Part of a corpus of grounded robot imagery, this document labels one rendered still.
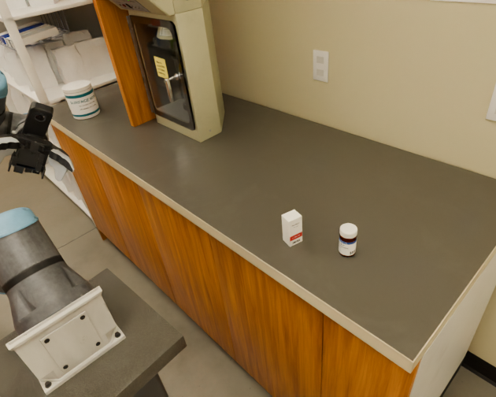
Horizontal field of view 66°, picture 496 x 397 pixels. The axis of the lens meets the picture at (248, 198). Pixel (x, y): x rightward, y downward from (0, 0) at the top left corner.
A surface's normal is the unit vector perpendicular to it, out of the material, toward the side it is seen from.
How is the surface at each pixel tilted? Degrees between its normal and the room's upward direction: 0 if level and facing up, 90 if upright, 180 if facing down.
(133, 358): 0
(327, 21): 90
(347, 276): 0
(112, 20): 90
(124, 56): 90
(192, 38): 90
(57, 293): 29
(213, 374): 0
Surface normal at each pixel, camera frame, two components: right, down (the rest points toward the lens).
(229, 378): -0.10, -0.80
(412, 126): -0.72, 0.47
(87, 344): 0.68, 0.38
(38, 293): 0.08, -0.48
